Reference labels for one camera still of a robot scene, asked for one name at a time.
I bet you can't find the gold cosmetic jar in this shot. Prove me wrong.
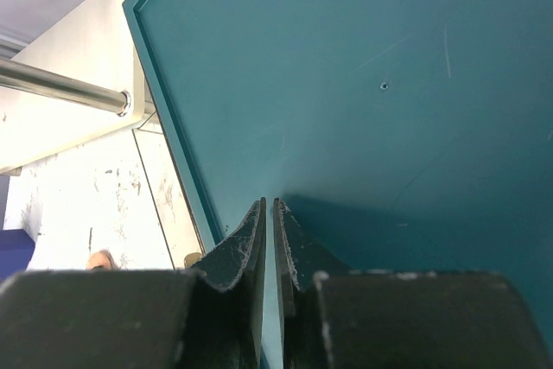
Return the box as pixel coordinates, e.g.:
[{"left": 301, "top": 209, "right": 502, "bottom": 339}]
[{"left": 183, "top": 252, "right": 203, "bottom": 268}]

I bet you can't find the blue ring binder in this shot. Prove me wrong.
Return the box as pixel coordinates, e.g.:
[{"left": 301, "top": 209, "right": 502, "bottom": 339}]
[{"left": 0, "top": 229, "right": 35, "bottom": 281}]

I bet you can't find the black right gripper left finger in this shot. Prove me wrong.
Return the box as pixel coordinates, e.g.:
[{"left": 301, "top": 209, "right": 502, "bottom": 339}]
[{"left": 185, "top": 198, "right": 266, "bottom": 368}]

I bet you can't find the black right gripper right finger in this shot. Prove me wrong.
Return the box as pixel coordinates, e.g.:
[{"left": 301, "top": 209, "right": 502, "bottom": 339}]
[{"left": 273, "top": 198, "right": 350, "bottom": 368}]

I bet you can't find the pink makeup sponge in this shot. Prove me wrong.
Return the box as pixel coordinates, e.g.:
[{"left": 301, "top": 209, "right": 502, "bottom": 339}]
[{"left": 86, "top": 250, "right": 118, "bottom": 270}]

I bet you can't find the teal drawer cabinet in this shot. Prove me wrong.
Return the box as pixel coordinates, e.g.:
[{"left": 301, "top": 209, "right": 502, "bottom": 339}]
[{"left": 124, "top": 0, "right": 552, "bottom": 348}]

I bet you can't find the white two-tier shelf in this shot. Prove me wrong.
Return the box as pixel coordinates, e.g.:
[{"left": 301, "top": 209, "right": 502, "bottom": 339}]
[{"left": 1, "top": 0, "right": 154, "bottom": 173}]

